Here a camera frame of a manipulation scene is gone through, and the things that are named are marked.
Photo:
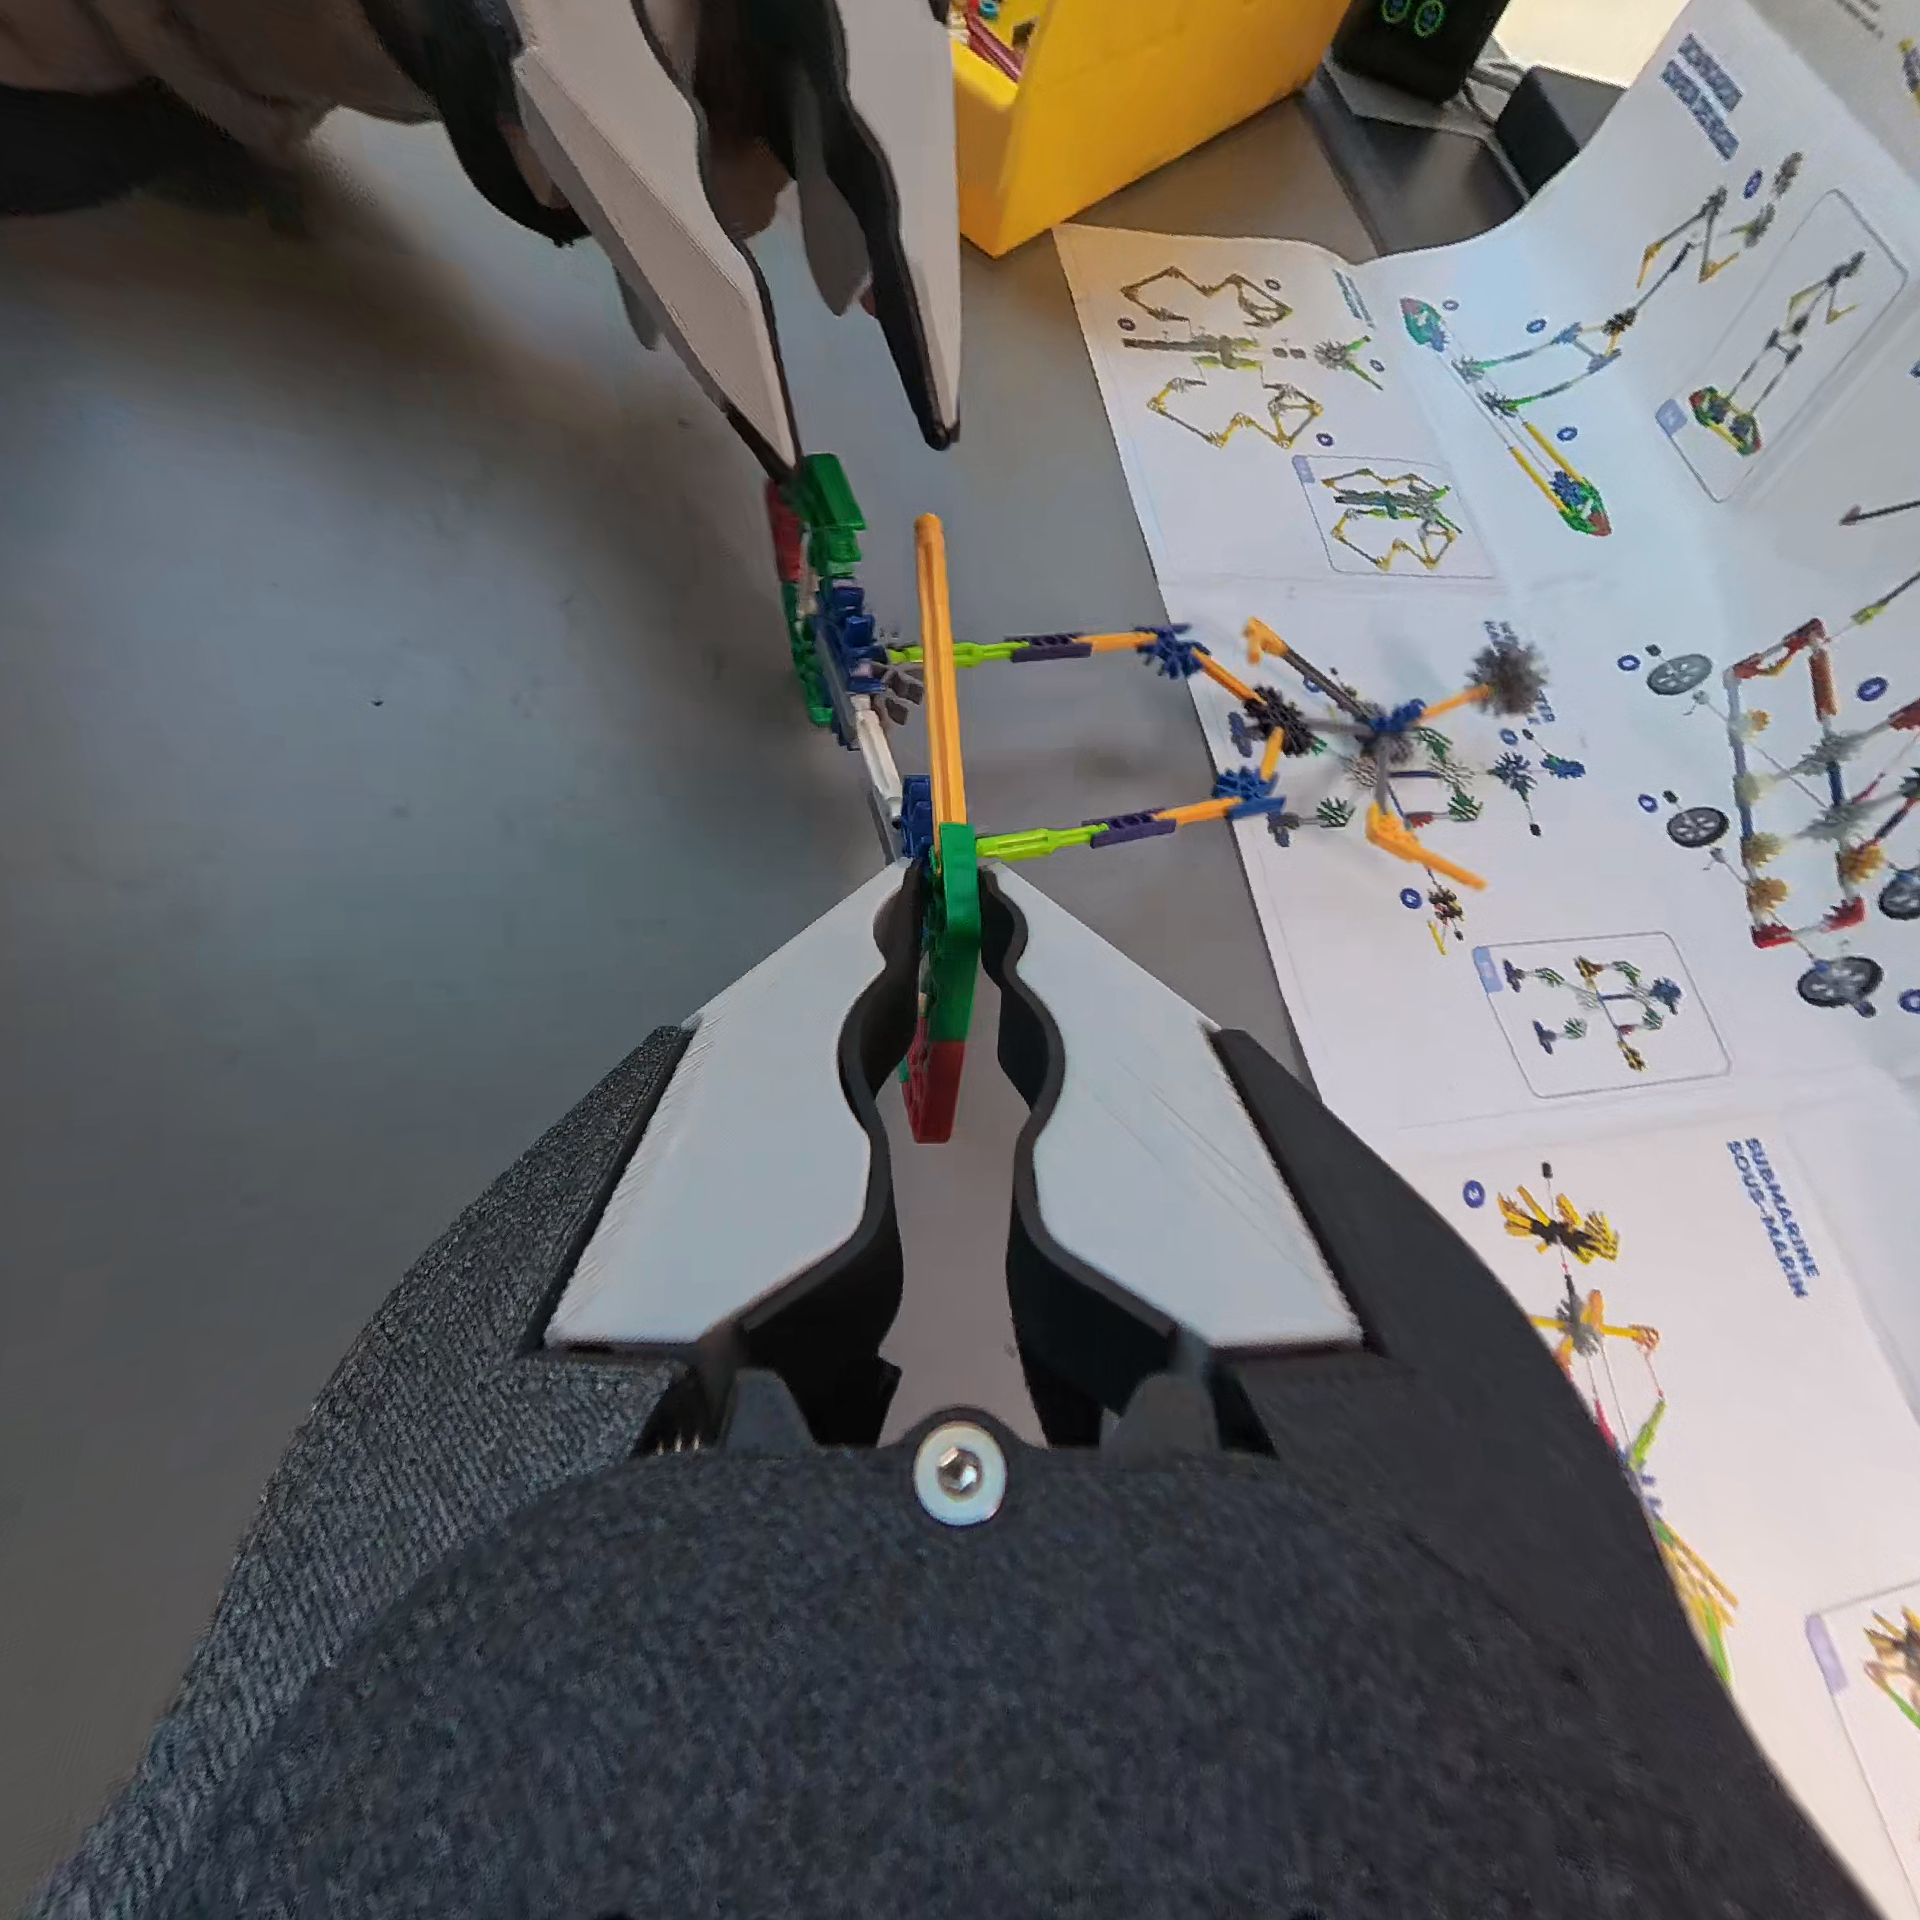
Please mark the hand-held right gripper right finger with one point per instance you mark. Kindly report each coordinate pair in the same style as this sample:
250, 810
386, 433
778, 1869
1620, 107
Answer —
1201, 1200

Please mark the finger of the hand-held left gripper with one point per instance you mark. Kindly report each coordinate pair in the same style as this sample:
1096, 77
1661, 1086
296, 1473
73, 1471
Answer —
675, 210
914, 182

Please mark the white folded instruction booklet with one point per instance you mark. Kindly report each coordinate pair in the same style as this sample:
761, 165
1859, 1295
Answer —
1590, 871

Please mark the pile of toy building pieces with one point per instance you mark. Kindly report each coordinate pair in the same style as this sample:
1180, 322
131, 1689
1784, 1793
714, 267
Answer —
990, 26

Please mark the colourful toy rod model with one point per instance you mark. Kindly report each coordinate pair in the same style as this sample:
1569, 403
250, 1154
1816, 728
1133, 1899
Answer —
939, 691

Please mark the yellow plastic bin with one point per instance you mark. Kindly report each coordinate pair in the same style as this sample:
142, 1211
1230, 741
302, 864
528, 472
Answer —
1141, 105

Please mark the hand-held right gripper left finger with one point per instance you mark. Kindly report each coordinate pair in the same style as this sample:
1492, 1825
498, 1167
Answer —
721, 1200

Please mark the person's left forearm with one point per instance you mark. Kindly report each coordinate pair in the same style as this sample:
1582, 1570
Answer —
181, 47

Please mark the black device with green display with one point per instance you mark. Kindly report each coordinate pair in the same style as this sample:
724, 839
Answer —
1427, 38

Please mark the small black box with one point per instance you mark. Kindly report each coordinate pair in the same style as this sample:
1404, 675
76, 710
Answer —
1561, 127

